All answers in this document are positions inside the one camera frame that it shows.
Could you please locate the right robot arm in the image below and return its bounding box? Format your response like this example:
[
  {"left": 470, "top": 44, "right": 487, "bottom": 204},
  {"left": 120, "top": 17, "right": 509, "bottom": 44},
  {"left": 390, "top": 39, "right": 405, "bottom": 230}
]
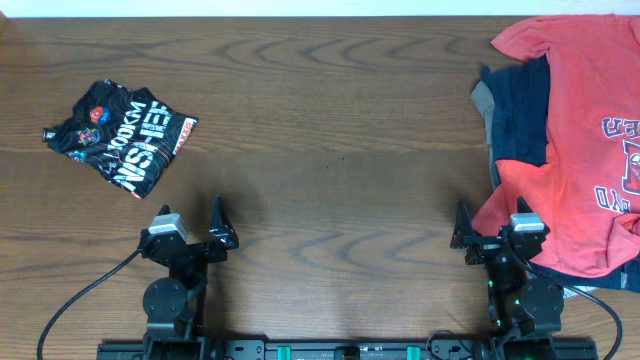
[{"left": 450, "top": 198, "right": 564, "bottom": 359}]

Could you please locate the navy blue garment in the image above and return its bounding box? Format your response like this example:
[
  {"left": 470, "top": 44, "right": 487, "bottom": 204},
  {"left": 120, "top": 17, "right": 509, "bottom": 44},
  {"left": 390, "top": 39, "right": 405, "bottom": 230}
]
[{"left": 482, "top": 56, "right": 639, "bottom": 292}]

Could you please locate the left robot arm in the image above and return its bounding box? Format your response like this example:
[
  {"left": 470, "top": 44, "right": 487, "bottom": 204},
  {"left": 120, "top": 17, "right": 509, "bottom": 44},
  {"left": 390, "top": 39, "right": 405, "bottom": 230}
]
[{"left": 138, "top": 196, "right": 239, "bottom": 360}]

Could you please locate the black printed folded jersey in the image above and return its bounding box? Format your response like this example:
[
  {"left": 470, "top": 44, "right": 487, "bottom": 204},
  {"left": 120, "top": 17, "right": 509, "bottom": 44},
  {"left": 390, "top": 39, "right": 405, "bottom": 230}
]
[{"left": 43, "top": 79, "right": 199, "bottom": 199}]

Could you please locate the orange red soccer t-shirt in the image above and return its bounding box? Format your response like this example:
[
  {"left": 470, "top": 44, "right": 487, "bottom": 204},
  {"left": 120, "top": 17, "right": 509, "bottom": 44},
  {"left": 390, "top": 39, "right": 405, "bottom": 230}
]
[{"left": 472, "top": 15, "right": 639, "bottom": 278}]

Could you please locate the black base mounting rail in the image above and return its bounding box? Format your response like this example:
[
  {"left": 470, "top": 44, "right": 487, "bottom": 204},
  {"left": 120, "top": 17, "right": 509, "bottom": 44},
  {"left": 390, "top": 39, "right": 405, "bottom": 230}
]
[{"left": 96, "top": 338, "right": 598, "bottom": 360}]

